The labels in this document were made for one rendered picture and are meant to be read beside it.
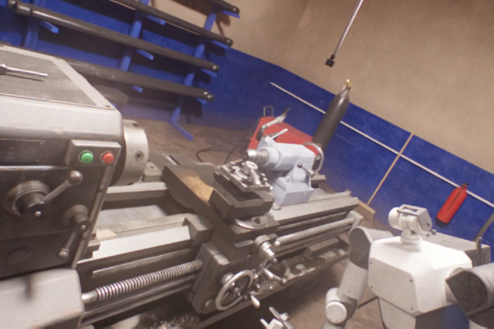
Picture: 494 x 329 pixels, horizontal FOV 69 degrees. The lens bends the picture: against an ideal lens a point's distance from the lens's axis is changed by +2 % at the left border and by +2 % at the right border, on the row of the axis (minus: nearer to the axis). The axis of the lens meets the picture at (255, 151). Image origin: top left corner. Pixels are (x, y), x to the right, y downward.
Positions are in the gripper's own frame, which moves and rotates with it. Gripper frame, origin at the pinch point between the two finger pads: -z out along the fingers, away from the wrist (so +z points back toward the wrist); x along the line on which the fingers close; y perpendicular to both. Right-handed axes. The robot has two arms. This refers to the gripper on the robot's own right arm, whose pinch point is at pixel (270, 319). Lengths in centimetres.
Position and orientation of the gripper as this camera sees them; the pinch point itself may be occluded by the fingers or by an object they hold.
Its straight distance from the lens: 167.6
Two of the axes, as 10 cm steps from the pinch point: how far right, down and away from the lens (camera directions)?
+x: -6.0, 8.0, -0.2
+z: 6.7, 4.9, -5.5
